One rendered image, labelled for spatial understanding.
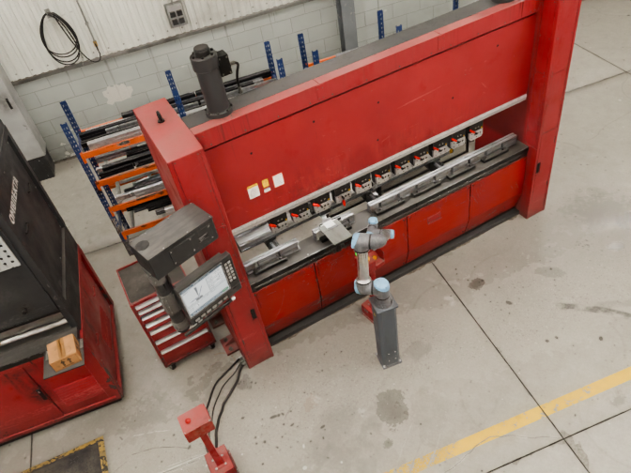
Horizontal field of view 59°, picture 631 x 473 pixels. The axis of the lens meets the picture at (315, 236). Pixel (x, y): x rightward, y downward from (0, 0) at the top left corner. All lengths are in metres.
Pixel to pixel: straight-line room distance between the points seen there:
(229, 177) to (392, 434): 2.36
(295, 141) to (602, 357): 3.08
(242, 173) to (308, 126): 0.59
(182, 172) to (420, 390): 2.64
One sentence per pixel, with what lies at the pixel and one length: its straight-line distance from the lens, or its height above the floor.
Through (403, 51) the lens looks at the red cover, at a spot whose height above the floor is 2.29.
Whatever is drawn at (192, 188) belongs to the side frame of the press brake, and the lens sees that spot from 3.78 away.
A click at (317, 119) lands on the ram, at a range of 4.21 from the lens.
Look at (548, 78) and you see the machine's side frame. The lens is 5.37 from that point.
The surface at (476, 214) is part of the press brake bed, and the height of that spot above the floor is 0.33.
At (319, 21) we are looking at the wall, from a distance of 8.69.
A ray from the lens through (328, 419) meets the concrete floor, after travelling 4.82.
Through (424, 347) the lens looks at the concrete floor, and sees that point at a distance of 5.13.
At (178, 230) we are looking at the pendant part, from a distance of 3.65.
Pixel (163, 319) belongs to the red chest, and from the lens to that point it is 4.90.
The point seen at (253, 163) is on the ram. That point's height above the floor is 1.89.
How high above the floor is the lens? 4.21
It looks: 43 degrees down
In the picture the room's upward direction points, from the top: 11 degrees counter-clockwise
